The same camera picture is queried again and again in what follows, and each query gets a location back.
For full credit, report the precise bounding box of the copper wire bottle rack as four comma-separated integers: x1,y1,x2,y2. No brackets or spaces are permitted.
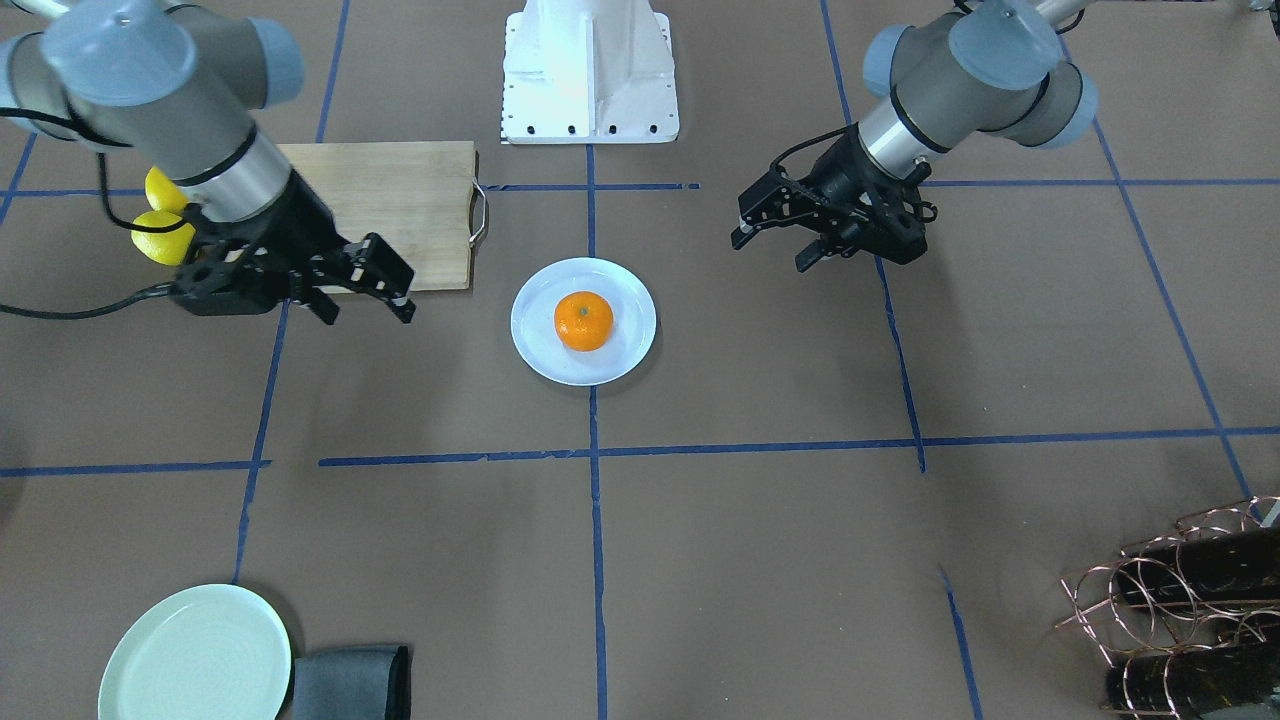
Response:
1059,496,1279,719

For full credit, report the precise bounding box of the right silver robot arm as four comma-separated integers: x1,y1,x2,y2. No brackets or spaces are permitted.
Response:
3,1,415,325

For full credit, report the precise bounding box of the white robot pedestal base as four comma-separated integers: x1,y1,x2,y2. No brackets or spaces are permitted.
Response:
500,1,681,145

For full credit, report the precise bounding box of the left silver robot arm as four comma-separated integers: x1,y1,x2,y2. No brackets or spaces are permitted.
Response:
730,1,1100,272

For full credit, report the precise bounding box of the light green plate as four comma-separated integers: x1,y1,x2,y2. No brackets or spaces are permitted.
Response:
97,584,293,719

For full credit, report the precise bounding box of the light blue plate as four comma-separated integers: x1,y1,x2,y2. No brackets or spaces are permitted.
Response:
509,258,658,386

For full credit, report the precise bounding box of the yellow lemon lower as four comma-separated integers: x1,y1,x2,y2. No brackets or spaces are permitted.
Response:
131,210,196,266

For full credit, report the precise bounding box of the orange fruit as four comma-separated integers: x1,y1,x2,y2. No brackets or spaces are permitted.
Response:
553,291,614,354

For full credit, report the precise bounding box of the yellow lemon upper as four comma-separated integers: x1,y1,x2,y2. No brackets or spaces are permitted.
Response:
143,167,189,217

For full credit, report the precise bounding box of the yellow lemon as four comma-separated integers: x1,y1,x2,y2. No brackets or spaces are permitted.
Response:
131,210,196,266
143,167,189,217

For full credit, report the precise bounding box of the dark wine bottle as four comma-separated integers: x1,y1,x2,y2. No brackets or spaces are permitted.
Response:
1105,642,1279,719
1116,527,1279,609

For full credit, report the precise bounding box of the wooden cutting board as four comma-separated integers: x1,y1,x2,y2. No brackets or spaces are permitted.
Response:
280,141,488,292

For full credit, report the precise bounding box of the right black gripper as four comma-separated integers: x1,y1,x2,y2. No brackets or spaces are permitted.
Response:
169,170,416,325

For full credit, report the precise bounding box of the dark grey folded cloth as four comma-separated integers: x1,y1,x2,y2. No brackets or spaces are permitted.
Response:
291,644,412,719

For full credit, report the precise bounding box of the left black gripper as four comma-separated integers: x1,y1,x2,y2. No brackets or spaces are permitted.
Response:
730,126,938,273

